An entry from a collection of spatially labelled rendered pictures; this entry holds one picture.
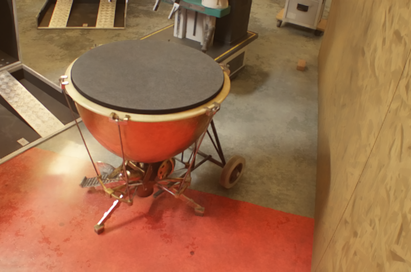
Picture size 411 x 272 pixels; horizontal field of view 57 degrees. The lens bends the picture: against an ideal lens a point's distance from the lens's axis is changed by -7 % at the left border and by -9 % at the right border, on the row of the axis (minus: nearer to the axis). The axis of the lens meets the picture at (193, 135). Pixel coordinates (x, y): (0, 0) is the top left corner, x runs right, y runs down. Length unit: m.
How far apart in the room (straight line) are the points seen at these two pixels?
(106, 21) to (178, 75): 2.83
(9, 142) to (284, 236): 1.77
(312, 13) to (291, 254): 3.21
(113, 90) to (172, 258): 0.87
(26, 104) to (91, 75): 1.30
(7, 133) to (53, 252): 1.04
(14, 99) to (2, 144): 0.43
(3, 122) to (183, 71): 1.55
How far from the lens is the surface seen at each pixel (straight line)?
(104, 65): 1.79
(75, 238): 2.09
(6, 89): 3.09
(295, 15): 4.81
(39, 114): 2.88
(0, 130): 2.85
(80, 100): 1.59
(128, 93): 1.57
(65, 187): 2.35
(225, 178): 2.26
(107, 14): 4.62
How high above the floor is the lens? 1.59
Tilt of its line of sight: 36 degrees down
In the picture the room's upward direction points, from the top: 7 degrees clockwise
